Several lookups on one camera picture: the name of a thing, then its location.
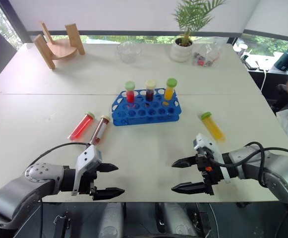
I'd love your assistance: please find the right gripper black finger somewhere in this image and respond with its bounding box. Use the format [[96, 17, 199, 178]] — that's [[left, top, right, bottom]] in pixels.
[[171, 181, 207, 195], [171, 155, 197, 169]]

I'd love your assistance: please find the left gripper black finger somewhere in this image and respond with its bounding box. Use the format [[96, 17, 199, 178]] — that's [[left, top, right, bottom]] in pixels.
[[93, 187, 125, 201], [98, 163, 119, 174]]

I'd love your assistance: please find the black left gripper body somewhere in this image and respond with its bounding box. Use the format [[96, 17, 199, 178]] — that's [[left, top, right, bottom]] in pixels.
[[78, 163, 100, 200]]

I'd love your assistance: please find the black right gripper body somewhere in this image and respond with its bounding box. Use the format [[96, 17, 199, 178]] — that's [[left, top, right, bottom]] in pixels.
[[195, 148, 225, 197]]

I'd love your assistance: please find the dark red tube cream cap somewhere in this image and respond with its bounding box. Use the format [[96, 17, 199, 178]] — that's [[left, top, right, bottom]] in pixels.
[[88, 115, 111, 146], [145, 79, 157, 103]]

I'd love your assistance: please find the red tube green cap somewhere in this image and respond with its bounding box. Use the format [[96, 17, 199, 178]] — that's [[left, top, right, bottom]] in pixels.
[[68, 111, 96, 141], [124, 80, 136, 104]]

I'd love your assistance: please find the blue plastic test tube rack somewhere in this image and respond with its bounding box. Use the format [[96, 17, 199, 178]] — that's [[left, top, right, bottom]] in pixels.
[[111, 88, 182, 126]]

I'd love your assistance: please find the clear plastic bag with parts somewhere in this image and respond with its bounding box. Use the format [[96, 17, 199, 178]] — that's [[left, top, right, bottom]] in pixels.
[[192, 42, 224, 67]]

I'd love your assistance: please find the black office chair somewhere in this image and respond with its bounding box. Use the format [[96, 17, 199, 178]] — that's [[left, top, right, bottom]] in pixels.
[[271, 83, 288, 115]]

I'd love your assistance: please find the palm plant in white pot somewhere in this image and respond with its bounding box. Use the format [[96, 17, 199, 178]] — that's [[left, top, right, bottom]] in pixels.
[[170, 0, 228, 63]]

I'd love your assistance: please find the clear glass bowl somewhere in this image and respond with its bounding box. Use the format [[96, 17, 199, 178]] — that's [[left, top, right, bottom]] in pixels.
[[116, 41, 143, 64]]

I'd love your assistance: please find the white paper cup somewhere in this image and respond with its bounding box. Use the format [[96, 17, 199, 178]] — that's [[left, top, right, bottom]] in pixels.
[[234, 42, 248, 57]]

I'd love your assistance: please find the wooden stand with uprights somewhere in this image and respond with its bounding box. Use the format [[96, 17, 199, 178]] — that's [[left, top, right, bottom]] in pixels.
[[33, 21, 86, 70]]

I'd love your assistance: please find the dark green kettle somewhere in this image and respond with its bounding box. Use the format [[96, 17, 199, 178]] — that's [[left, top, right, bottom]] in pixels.
[[274, 46, 288, 73]]

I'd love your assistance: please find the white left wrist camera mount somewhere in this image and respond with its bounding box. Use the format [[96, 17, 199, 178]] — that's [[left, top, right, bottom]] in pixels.
[[71, 145, 103, 196]]

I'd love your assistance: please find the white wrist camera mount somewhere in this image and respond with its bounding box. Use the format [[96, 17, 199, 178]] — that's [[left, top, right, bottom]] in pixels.
[[71, 145, 103, 196], [193, 133, 231, 184]]

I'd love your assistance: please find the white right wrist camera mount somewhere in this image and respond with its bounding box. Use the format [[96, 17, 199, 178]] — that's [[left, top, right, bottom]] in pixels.
[[193, 133, 231, 184]]

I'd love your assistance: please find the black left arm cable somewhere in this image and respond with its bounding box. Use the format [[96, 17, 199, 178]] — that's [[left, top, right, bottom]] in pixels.
[[27, 142, 90, 169]]

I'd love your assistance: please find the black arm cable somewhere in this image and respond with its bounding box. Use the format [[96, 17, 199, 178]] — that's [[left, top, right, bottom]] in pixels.
[[27, 142, 90, 169], [207, 141, 288, 188]]

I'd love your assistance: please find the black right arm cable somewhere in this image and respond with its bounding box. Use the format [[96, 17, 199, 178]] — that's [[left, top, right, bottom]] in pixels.
[[207, 141, 288, 188]]

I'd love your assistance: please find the white power cable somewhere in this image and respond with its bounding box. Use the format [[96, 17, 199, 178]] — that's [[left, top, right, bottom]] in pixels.
[[259, 68, 268, 93]]

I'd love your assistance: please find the dark window frame bar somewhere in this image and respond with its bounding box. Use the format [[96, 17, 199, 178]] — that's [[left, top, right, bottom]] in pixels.
[[26, 29, 244, 38]]

